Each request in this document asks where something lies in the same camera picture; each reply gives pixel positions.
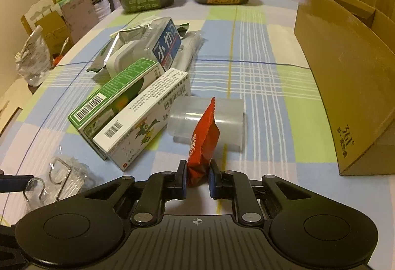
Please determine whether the green medicine box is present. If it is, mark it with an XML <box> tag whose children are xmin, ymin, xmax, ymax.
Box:
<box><xmin>68</xmin><ymin>58</ymin><xmax>164</xmax><ymax>160</ymax></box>

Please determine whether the clear plastic wrapper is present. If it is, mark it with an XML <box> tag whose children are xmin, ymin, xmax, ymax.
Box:
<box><xmin>171</xmin><ymin>22</ymin><xmax>203</xmax><ymax>71</ymax></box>

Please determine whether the white plastic case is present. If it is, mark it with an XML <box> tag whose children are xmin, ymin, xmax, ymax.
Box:
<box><xmin>106</xmin><ymin>41</ymin><xmax>153</xmax><ymax>79</ymax></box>

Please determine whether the blue white toothpaste box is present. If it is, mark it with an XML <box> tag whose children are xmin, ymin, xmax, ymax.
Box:
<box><xmin>140</xmin><ymin>17</ymin><xmax>181</xmax><ymax>71</ymax></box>

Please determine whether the checkered tablecloth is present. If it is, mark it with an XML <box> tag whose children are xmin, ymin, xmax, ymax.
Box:
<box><xmin>1</xmin><ymin>0</ymin><xmax>394</xmax><ymax>230</ymax></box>

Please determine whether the clear plastic container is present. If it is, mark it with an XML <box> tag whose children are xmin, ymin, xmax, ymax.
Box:
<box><xmin>167</xmin><ymin>96</ymin><xmax>246</xmax><ymax>152</ymax></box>

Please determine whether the brown cardboard box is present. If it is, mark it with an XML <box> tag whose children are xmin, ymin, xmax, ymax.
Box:
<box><xmin>294</xmin><ymin>0</ymin><xmax>395</xmax><ymax>176</ymax></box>

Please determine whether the white crumpled plastic bag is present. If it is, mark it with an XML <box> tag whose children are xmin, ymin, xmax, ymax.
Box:
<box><xmin>15</xmin><ymin>25</ymin><xmax>53</xmax><ymax>87</ymax></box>

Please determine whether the clear bag with metal hooks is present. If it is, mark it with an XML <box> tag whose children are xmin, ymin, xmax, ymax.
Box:
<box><xmin>23</xmin><ymin>156</ymin><xmax>97</xmax><ymax>211</ymax></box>

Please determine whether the red snack packet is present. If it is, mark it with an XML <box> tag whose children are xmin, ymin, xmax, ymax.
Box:
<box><xmin>187</xmin><ymin>97</ymin><xmax>220</xmax><ymax>186</ymax></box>

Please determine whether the silver green foil pouch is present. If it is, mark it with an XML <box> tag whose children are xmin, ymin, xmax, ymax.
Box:
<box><xmin>86</xmin><ymin>26</ymin><xmax>147</xmax><ymax>73</ymax></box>

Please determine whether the white medicine box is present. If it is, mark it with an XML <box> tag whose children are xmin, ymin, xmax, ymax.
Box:
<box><xmin>93</xmin><ymin>68</ymin><xmax>191</xmax><ymax>171</ymax></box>

